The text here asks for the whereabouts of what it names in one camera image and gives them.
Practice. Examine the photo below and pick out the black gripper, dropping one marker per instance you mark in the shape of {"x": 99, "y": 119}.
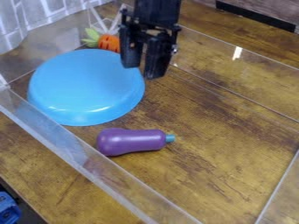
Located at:
{"x": 150, "y": 24}

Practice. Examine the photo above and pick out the orange toy carrot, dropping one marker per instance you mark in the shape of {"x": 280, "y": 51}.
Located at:
{"x": 102, "y": 41}

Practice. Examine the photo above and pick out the blue upturned bowl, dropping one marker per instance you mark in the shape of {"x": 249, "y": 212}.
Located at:
{"x": 82, "y": 88}

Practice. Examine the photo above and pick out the purple toy eggplant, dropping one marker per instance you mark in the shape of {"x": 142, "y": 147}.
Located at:
{"x": 117, "y": 142}

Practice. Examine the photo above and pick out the blue object at corner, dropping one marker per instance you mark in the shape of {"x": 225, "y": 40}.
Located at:
{"x": 10, "y": 210}

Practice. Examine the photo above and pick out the clear acrylic enclosure wall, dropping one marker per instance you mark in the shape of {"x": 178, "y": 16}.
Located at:
{"x": 229, "y": 101}

